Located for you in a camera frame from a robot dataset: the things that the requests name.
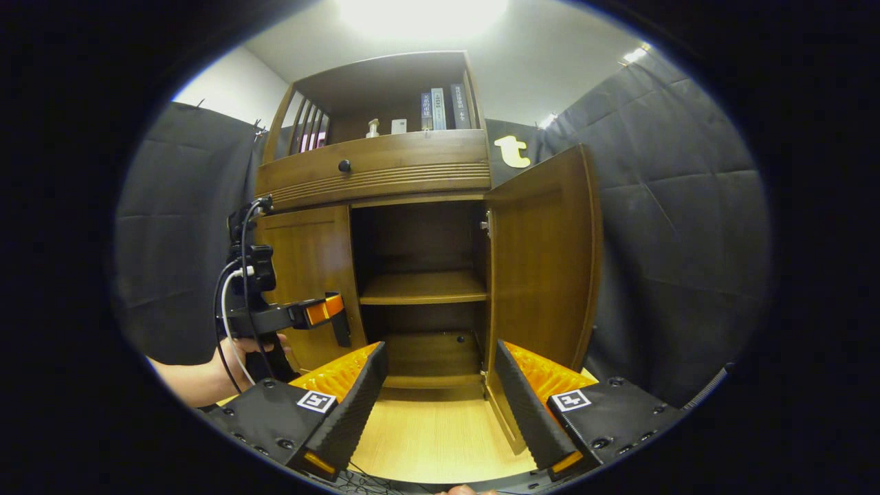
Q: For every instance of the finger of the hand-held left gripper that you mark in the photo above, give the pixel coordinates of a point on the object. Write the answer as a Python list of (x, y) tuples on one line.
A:
[(323, 309)]

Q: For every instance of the blue book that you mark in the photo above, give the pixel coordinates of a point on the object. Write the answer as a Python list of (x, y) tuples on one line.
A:
[(427, 111)]

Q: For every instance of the small ceiling light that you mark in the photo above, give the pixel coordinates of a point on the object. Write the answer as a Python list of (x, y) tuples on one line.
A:
[(635, 53), (548, 120)]

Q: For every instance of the small pale bottle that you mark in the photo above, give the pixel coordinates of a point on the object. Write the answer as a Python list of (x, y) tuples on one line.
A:
[(372, 129)]

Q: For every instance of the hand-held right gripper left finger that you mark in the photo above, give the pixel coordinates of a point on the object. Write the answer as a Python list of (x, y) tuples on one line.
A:
[(357, 405)]

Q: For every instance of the wooden drawer with black knob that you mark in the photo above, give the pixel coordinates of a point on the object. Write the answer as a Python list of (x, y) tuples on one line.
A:
[(412, 155)]

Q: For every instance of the black backdrop cloth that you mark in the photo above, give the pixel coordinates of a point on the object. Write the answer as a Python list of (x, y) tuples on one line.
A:
[(674, 220)]

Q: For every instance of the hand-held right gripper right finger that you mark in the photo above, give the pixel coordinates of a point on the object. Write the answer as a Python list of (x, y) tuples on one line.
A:
[(528, 412)]

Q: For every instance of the large ceiling light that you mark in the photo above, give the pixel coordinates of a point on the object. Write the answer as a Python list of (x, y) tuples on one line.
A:
[(423, 15)]

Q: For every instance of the wooden inner shelf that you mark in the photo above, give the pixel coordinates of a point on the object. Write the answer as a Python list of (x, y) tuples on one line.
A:
[(423, 287)]

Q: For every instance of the small white box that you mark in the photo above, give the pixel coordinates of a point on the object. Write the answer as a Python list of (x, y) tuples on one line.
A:
[(399, 126)]

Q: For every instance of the wooden double-door shoe cabinet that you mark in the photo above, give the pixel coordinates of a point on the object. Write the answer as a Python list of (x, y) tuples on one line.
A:
[(419, 237)]

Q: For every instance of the wooden cabinet door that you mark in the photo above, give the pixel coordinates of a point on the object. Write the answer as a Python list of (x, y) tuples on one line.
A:
[(309, 247), (543, 275)]

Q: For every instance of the grey book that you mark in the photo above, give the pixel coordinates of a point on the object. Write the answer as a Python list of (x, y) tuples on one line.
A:
[(438, 108)]

